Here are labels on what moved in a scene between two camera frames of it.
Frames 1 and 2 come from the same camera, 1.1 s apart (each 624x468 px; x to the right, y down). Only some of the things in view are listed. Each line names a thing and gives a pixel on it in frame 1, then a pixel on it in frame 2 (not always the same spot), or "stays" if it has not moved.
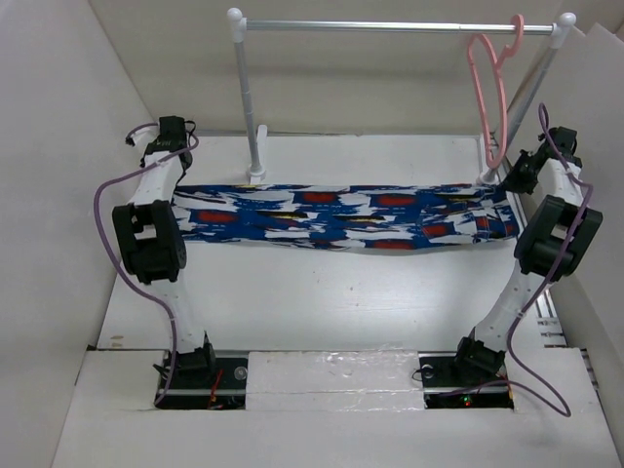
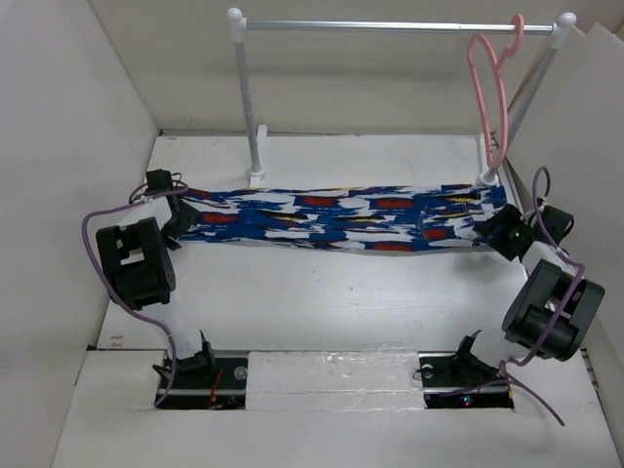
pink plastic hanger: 477,94 stays
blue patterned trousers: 378,216 stays
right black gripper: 514,181 to 508,215
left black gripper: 179,178 to 187,217
